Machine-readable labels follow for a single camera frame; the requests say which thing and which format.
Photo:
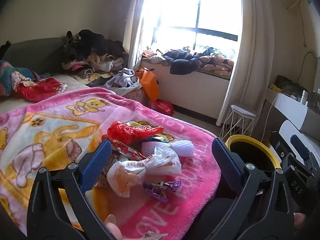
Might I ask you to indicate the red plastic bag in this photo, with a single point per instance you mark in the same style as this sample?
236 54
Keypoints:
128 134

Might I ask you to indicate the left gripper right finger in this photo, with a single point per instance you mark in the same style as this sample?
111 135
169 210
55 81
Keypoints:
263 206

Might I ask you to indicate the orange patterned quilt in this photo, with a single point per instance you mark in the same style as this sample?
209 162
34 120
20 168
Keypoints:
217 65

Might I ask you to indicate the yellow rimmed black trash bin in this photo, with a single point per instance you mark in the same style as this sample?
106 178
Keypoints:
252 151

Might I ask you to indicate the person's left hand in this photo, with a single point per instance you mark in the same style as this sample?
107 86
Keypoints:
110 223

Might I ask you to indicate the pile of clothes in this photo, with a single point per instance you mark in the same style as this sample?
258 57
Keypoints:
92 59

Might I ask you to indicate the white foam net sleeve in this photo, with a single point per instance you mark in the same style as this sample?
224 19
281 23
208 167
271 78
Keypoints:
183 148

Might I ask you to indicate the cream curtain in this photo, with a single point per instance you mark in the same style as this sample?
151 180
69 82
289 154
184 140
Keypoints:
132 34
251 74

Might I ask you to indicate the lavender white garment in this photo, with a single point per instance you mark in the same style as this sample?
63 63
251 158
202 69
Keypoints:
125 78

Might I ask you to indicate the cream left curtain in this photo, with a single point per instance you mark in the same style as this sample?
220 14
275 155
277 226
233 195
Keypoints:
132 34

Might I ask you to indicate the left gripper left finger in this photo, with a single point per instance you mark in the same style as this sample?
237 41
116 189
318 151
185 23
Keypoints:
47 217

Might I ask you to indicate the white printed plastic bag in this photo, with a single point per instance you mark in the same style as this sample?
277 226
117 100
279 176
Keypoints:
123 175

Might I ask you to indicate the floral laundry basket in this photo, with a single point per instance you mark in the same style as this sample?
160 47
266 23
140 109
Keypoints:
138 95

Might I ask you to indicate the red bag on floor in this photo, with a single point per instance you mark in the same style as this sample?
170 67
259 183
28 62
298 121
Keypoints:
163 107

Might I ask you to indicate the dark camouflage bag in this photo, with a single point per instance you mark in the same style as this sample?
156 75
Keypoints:
289 87

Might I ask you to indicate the orange paper bag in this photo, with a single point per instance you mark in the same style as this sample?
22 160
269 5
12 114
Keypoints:
149 83

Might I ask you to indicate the purple snack wrapper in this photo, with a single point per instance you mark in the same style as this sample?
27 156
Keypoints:
159 190

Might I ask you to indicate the colourful pillow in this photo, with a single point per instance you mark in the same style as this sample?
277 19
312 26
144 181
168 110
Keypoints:
5 76

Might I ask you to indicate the cream right curtain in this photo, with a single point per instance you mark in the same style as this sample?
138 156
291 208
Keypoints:
251 74

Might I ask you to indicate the white wire stool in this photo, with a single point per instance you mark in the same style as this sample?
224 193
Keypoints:
239 120

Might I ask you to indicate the person's right hand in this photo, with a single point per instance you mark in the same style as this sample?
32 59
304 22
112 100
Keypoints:
299 220

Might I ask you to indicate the red snack packet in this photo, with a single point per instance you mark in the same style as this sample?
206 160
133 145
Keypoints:
127 151

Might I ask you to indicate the pink cartoon fleece blanket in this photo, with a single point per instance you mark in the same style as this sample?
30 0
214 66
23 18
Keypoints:
62 129

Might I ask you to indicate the white vanity dresser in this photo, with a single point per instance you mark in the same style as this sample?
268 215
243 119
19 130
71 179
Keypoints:
299 121

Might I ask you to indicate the red garment on bed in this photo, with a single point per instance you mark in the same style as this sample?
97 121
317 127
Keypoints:
36 91

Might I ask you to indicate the yellow snack wrapper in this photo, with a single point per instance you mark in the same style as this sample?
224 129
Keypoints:
137 124

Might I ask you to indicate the dark jacket on sill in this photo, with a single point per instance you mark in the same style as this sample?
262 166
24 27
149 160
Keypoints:
183 62

